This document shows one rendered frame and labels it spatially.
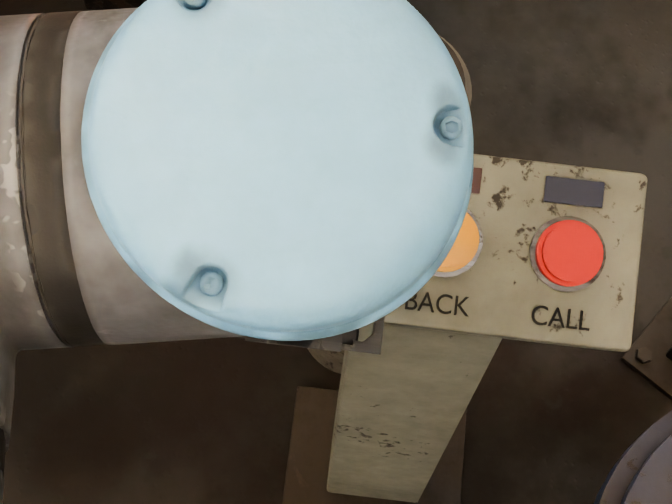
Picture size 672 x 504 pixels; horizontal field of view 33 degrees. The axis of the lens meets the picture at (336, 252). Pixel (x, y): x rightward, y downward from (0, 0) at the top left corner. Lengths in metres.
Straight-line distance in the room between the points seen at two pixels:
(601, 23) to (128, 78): 1.32
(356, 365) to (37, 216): 0.56
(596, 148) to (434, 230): 1.20
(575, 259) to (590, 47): 0.86
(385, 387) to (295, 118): 0.62
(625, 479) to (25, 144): 0.65
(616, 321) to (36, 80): 0.49
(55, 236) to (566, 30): 1.30
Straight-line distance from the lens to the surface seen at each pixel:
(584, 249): 0.69
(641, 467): 0.86
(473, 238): 0.68
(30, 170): 0.27
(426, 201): 0.26
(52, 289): 0.28
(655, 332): 1.36
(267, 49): 0.26
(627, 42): 1.55
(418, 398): 0.88
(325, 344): 0.42
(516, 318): 0.70
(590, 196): 0.71
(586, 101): 1.49
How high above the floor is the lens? 1.22
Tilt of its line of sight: 66 degrees down
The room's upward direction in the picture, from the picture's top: 6 degrees clockwise
